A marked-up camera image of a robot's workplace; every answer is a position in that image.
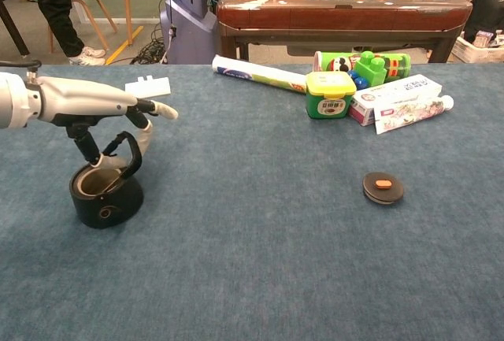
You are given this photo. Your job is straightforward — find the black cable bundle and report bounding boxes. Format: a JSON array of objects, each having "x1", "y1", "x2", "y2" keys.
[{"x1": 129, "y1": 37, "x2": 170, "y2": 65}]

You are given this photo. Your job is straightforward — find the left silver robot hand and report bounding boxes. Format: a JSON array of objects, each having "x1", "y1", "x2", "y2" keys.
[{"x1": 25, "y1": 75, "x2": 180, "y2": 169}]

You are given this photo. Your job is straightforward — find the green toy building block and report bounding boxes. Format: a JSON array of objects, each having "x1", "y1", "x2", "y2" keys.
[{"x1": 353, "y1": 50, "x2": 388, "y2": 87}]

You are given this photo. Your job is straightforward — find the white long tube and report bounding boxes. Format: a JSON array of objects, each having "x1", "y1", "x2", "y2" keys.
[{"x1": 211, "y1": 54, "x2": 308, "y2": 95}]

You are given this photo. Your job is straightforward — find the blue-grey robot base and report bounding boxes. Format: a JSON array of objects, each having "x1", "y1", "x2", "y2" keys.
[{"x1": 159, "y1": 0, "x2": 220, "y2": 65}]

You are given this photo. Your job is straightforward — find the yellow-lidded small container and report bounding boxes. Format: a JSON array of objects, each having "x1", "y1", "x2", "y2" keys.
[{"x1": 305, "y1": 71, "x2": 358, "y2": 120}]

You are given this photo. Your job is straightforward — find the brown mahjong table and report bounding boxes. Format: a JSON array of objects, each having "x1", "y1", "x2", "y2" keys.
[{"x1": 215, "y1": 0, "x2": 473, "y2": 63}]

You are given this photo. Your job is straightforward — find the person in black trousers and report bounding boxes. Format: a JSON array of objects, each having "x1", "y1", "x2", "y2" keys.
[{"x1": 17, "y1": 0, "x2": 86, "y2": 58}]

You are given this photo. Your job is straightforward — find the white toothpaste tube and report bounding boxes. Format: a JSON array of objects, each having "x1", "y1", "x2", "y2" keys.
[{"x1": 372, "y1": 95, "x2": 455, "y2": 135}]

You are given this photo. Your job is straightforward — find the wooden post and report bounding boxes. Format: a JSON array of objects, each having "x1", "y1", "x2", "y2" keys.
[{"x1": 120, "y1": 0, "x2": 133, "y2": 46}]

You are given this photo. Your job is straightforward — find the black bag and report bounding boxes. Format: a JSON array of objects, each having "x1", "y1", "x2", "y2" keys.
[{"x1": 468, "y1": 0, "x2": 504, "y2": 43}]

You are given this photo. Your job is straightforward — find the blue felt table mat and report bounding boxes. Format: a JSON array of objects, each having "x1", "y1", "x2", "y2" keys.
[{"x1": 0, "y1": 64, "x2": 504, "y2": 341}]

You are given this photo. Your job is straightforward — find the white storage crate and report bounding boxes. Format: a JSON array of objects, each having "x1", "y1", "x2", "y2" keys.
[{"x1": 450, "y1": 29, "x2": 504, "y2": 63}]

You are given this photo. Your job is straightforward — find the white toothpaste box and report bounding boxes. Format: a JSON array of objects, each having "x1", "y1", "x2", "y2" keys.
[{"x1": 347, "y1": 74, "x2": 443, "y2": 127}]

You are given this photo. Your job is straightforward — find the blue toy building block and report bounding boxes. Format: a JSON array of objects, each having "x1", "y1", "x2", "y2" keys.
[{"x1": 348, "y1": 69, "x2": 369, "y2": 91}]

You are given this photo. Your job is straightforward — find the black teapot lid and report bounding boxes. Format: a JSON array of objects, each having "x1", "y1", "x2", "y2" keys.
[{"x1": 361, "y1": 171, "x2": 406, "y2": 206}]

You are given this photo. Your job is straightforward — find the green chips can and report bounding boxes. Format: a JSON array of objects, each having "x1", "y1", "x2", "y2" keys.
[{"x1": 313, "y1": 50, "x2": 412, "y2": 84}]

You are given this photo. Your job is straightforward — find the white card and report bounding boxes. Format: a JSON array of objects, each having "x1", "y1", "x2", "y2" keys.
[{"x1": 124, "y1": 75, "x2": 172, "y2": 98}]

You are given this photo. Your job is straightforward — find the small black teapot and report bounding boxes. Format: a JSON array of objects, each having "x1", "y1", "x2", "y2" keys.
[{"x1": 69, "y1": 131, "x2": 145, "y2": 230}]

